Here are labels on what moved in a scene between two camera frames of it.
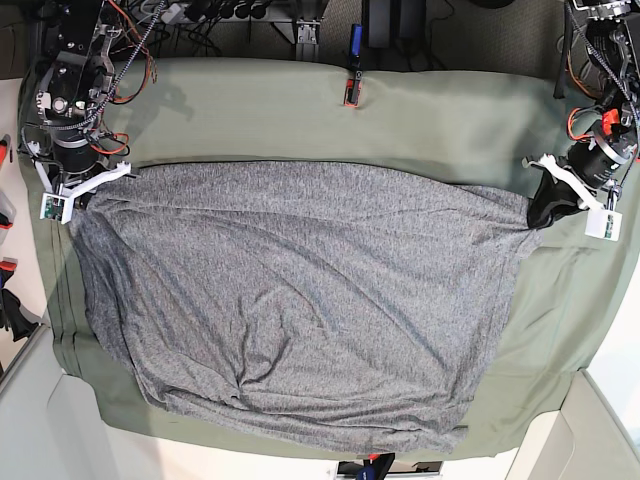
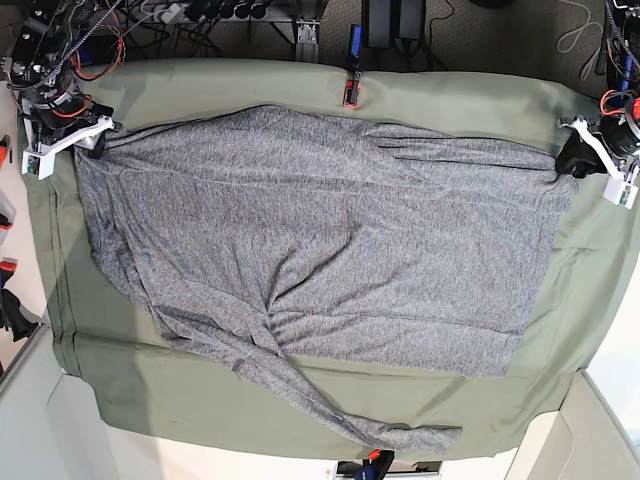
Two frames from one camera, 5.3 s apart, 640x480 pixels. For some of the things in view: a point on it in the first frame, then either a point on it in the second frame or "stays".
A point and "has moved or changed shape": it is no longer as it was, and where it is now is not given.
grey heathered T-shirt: (306, 304) has moved or changed shape
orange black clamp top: (353, 90) stays
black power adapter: (393, 23) stays
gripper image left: (73, 162) to (60, 112)
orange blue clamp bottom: (375, 467) stays
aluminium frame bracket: (307, 48) stays
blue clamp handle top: (356, 44) stays
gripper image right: (596, 160) to (580, 159)
